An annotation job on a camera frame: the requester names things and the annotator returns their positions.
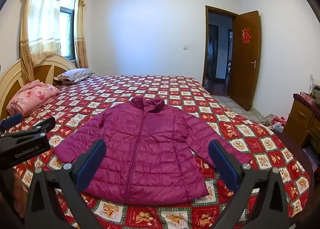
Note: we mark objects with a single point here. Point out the pile of clothes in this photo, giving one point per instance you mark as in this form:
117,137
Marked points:
272,121

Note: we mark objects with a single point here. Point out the red paper door decoration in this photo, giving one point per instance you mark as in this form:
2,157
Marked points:
245,35

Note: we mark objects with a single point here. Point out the brown door frame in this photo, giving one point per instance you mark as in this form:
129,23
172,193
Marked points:
205,43

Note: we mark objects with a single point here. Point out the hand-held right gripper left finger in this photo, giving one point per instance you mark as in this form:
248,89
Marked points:
91,166

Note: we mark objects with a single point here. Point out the red printed bedspread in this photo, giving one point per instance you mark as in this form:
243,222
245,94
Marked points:
225,119

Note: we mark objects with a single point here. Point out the pink floral folded quilt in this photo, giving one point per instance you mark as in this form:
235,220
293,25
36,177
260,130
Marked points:
32,96

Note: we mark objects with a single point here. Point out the brown wooden cabinet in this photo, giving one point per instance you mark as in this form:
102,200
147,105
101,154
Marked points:
297,119

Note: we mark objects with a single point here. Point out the window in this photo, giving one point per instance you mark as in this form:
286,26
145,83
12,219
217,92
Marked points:
67,31

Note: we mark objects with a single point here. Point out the striped pillow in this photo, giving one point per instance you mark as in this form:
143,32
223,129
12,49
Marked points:
75,75

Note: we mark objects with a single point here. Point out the narrow beige floral curtain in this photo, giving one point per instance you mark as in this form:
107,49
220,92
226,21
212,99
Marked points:
81,31

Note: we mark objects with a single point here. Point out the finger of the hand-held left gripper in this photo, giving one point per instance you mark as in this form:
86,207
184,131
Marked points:
46,124
11,120

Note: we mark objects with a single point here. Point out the green cloth bundle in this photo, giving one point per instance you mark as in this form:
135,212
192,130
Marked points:
316,92

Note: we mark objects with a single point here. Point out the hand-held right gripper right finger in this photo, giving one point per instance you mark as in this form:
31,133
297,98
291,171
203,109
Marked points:
222,164

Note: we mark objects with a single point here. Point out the cream wooden headboard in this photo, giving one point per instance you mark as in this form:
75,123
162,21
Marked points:
42,73

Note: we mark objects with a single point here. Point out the pink patterned box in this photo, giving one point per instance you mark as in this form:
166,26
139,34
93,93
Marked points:
306,97

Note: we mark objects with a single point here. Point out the dark wooden bed footboard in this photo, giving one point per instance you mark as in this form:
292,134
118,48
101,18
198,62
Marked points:
287,137

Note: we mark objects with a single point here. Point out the brown wooden door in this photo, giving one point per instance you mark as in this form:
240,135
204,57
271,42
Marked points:
245,68

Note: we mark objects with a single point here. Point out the purple puffer jacket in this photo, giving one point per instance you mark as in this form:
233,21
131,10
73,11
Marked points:
155,149

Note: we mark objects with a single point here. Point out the wide beige floral curtain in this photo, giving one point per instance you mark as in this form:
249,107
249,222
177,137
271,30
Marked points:
42,18

